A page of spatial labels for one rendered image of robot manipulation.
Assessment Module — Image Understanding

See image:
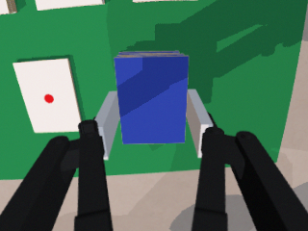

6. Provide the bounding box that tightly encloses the green felt mat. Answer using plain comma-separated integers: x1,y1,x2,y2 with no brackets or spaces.
0,0,308,180

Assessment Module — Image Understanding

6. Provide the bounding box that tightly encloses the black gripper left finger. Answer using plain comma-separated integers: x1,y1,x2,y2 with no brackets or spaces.
0,91,120,231

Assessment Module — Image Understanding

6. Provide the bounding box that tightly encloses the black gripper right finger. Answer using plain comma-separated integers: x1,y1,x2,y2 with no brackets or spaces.
186,90,308,231

